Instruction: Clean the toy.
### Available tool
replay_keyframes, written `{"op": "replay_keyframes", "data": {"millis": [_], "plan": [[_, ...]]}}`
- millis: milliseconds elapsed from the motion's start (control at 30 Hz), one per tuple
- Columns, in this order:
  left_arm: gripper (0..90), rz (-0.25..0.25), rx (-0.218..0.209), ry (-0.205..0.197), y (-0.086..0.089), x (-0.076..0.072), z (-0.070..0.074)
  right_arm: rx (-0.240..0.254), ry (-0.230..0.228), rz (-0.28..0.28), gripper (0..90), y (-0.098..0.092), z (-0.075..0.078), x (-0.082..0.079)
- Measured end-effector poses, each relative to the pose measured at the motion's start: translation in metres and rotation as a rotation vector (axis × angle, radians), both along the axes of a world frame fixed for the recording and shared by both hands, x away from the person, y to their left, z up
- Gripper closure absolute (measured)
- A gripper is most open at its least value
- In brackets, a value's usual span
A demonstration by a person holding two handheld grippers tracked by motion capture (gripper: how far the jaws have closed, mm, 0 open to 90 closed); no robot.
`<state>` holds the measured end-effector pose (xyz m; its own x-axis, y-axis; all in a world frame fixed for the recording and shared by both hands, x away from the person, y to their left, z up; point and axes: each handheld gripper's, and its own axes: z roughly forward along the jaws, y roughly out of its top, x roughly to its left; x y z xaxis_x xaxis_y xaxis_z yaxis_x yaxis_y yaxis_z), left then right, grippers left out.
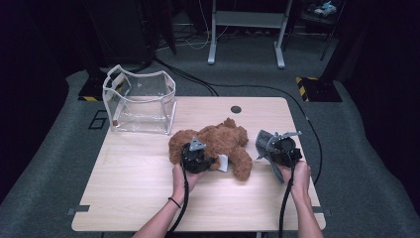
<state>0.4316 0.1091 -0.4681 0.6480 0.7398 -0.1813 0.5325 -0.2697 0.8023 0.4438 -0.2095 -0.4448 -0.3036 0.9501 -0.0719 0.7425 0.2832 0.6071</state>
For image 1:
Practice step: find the brown teddy bear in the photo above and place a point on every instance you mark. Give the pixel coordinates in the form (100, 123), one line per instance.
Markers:
(224, 139)

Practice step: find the person's right hand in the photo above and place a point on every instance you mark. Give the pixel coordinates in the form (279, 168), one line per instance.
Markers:
(300, 180)

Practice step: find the grey table bracket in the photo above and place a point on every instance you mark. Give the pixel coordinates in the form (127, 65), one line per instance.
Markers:
(323, 211)
(78, 209)

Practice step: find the person's left hand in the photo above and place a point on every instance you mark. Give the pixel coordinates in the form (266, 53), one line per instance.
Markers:
(181, 185)

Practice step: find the black wristband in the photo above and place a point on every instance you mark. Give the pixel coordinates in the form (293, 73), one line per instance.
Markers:
(174, 202)

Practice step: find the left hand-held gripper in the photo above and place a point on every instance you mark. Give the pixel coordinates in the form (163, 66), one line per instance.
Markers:
(196, 160)

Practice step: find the light blue white object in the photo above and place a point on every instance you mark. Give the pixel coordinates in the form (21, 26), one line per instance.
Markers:
(325, 8)

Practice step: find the white desk frame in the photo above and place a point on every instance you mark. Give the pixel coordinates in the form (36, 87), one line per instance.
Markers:
(247, 19)

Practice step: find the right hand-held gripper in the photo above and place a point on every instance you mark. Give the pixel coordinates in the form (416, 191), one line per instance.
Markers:
(285, 152)

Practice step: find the black base plate striped edge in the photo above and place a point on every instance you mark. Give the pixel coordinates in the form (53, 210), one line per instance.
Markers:
(90, 91)
(322, 91)

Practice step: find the clear plastic bag white trim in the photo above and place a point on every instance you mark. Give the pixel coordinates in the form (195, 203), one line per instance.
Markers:
(142, 99)

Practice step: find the dark cabinet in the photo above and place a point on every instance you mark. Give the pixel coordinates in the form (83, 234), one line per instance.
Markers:
(122, 33)

